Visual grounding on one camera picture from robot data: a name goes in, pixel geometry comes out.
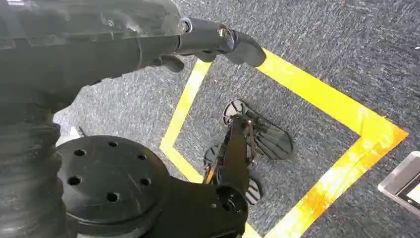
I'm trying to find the steel plate with dark inset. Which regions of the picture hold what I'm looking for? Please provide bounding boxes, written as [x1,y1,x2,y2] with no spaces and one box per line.
[377,151,420,218]

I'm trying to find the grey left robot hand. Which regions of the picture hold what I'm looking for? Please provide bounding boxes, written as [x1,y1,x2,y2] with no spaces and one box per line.
[0,0,267,116]

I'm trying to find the black robot leg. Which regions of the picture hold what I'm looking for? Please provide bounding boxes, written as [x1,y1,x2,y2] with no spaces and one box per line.
[55,114,255,238]

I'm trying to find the ribbed grey left arm sleeve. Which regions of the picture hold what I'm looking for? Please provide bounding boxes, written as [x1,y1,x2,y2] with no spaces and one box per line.
[0,111,68,238]

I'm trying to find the black robot foot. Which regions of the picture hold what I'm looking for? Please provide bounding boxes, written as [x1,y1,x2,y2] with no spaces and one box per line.
[222,99,294,161]
[203,144,263,206]

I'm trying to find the yellow floor tape square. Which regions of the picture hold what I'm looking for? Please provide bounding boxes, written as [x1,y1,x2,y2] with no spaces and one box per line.
[159,48,410,238]

